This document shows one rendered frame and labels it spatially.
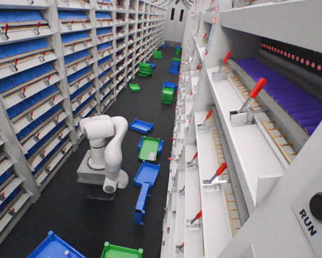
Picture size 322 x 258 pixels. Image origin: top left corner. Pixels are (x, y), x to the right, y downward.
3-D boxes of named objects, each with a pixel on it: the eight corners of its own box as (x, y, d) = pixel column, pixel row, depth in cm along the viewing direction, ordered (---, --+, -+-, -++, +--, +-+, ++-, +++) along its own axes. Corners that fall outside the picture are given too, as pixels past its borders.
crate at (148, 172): (151, 190, 175) (152, 185, 170) (133, 184, 177) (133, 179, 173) (159, 169, 199) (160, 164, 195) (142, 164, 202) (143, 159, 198)
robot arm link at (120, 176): (134, 161, 103) (128, 179, 127) (106, 156, 100) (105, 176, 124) (131, 176, 98) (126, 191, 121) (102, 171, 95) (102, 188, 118)
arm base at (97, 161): (84, 167, 140) (80, 149, 129) (94, 151, 155) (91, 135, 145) (107, 170, 139) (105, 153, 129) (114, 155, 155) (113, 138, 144)
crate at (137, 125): (129, 128, 259) (129, 123, 254) (135, 122, 275) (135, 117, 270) (147, 134, 252) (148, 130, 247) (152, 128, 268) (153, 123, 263)
